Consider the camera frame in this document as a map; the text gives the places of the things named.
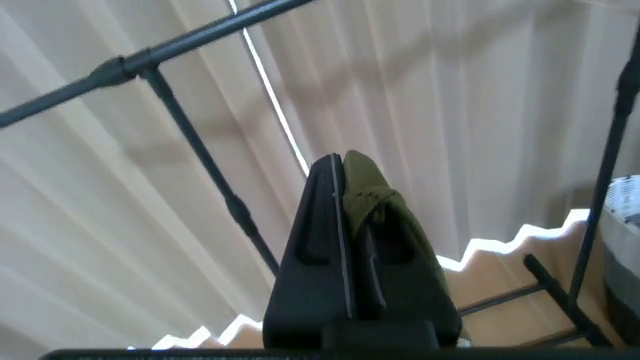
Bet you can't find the green shirt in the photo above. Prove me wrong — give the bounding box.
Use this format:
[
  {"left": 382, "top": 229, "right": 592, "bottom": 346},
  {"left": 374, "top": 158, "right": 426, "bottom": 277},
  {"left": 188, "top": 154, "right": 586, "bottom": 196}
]
[{"left": 341, "top": 148, "right": 454, "bottom": 301}]

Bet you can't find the black clothes rack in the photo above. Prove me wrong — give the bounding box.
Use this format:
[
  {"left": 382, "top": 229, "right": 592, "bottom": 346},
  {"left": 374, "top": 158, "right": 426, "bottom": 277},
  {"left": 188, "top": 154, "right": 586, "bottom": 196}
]
[{"left": 0, "top": 0, "right": 640, "bottom": 349}]

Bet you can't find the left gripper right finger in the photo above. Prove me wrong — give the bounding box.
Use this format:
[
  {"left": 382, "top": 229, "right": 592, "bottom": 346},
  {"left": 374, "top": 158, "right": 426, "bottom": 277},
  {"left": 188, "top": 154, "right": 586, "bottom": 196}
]
[{"left": 351, "top": 214, "right": 463, "bottom": 350}]

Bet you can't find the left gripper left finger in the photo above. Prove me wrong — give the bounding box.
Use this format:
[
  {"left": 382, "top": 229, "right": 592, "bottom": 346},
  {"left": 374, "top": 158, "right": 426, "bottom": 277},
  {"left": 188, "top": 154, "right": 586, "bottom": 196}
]
[{"left": 261, "top": 152, "right": 357, "bottom": 350}]

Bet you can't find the white laundry basket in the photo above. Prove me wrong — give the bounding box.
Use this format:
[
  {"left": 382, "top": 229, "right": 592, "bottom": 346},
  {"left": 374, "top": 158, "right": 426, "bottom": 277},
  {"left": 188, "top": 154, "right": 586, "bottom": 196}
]
[{"left": 597, "top": 174, "right": 640, "bottom": 346}]

